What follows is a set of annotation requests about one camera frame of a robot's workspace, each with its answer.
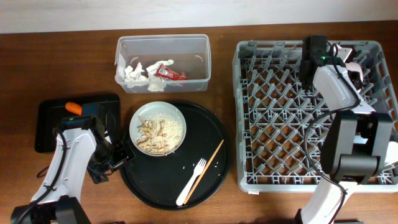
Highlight pink bowl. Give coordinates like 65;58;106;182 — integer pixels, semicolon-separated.
346;62;364;92

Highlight white napkin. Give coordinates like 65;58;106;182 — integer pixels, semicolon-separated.
124;59;174;92

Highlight wooden chopstick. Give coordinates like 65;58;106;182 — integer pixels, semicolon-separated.
183;139;224;205

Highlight grey plate with food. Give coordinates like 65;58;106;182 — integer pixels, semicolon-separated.
129;101;187;156

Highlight round black serving tray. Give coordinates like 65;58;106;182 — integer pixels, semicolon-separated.
121;101;231;210

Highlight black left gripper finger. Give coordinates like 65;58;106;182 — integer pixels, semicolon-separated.
87;166;109;184
109;140;135;168

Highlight orange carrot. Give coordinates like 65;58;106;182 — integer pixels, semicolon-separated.
65;102;83;115

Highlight white plastic fork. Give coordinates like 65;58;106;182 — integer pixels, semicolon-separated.
175;159;207;206

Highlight red snack wrapper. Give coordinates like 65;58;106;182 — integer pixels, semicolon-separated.
155;64;187;81

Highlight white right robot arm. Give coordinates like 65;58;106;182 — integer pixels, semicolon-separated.
295;35;397;223

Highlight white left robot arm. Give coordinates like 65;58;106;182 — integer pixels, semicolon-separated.
11;103;134;223

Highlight grey dishwasher rack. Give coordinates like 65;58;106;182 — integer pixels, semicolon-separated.
232;40;398;194

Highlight black rectangular tray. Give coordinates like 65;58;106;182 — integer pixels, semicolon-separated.
35;93;121;153

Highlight clear plastic waste bin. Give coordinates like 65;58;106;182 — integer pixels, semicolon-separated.
114;34;211;93

